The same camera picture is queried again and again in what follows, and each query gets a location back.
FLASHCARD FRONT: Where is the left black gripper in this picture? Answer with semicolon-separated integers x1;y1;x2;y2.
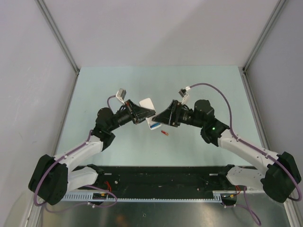
108;99;155;131

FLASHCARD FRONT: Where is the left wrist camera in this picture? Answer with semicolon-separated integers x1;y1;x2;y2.
116;88;126;105

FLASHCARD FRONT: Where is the grey cable duct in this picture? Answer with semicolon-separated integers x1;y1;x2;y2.
61;191;222;203

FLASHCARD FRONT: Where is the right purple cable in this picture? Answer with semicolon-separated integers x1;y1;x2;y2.
188;83;300;201

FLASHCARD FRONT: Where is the purple cable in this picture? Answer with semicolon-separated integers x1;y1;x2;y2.
188;83;300;201
33;95;119;207

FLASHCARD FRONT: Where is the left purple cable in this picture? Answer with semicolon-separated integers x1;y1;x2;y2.
33;95;119;207

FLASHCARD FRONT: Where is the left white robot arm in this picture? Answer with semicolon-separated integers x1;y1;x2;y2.
28;98;156;206

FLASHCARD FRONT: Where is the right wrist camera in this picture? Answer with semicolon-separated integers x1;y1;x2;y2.
178;86;191;105

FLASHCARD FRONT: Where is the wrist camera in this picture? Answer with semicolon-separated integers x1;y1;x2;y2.
178;86;191;105
116;88;126;105

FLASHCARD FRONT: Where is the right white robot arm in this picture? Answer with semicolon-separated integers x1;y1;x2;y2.
153;100;302;203

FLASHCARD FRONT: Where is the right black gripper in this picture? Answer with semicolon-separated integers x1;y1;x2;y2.
152;100;205;128

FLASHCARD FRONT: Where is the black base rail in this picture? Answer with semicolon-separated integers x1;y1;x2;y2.
93;166;236;199

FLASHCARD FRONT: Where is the white red remote control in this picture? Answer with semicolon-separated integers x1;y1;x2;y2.
139;97;160;130

